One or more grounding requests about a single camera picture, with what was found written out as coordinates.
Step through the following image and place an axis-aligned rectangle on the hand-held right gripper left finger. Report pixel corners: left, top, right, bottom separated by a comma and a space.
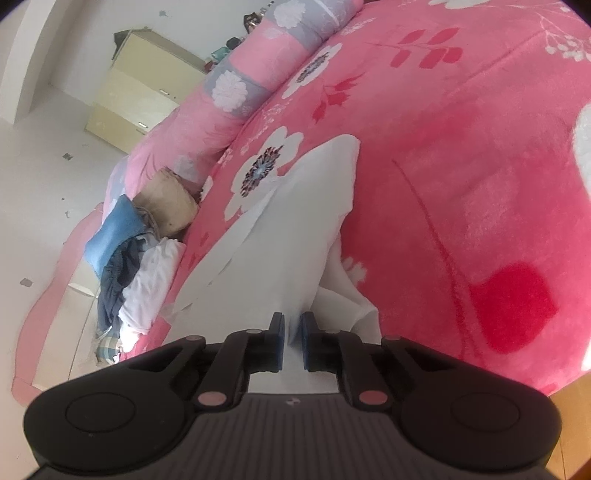
124, 311, 285, 411

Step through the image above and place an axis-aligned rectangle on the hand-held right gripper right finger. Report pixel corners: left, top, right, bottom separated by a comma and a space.
300, 311, 457, 410

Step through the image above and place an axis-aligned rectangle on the white button shirt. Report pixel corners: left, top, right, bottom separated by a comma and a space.
161, 134, 380, 398

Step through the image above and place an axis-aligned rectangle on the white folded garment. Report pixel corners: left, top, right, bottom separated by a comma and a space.
117, 237, 187, 337

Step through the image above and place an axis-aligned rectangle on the plaid cloth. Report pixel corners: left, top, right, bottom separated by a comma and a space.
93, 329, 124, 366

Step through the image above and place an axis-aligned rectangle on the dark navy garment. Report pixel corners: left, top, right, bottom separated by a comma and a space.
96, 239, 143, 334

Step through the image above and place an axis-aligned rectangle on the beige pillow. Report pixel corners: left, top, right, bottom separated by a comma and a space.
133, 167, 200, 235

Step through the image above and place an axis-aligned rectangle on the blue folded garment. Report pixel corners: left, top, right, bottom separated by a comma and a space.
84, 194, 147, 278

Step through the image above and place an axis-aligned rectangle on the pink headboard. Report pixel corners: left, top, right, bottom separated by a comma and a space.
10, 202, 122, 408

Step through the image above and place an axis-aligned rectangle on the pink grey floral quilt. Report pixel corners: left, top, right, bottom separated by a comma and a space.
102, 0, 366, 215

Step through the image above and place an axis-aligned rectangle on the pink floral bedsheet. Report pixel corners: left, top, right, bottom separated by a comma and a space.
117, 0, 591, 398

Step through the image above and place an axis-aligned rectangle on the cream cabinet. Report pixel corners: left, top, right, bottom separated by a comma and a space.
82, 28, 209, 156

